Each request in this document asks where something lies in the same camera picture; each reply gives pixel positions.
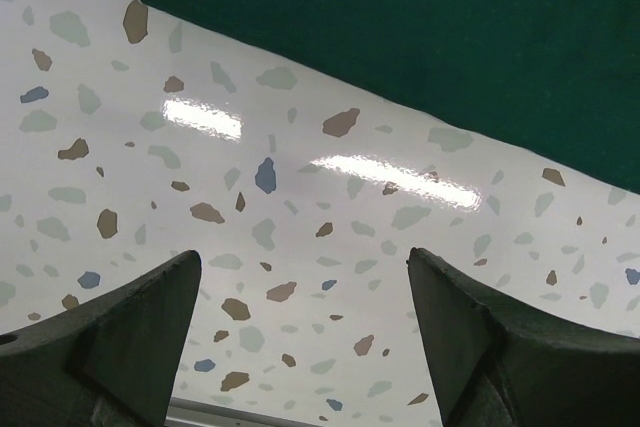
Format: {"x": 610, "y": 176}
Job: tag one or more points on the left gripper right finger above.
{"x": 497, "y": 361}

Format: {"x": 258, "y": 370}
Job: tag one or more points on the aluminium front rail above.
{"x": 186, "y": 413}

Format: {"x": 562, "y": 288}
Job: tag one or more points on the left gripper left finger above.
{"x": 111, "y": 361}

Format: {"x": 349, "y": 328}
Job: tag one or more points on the green surgical cloth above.
{"x": 557, "y": 77}

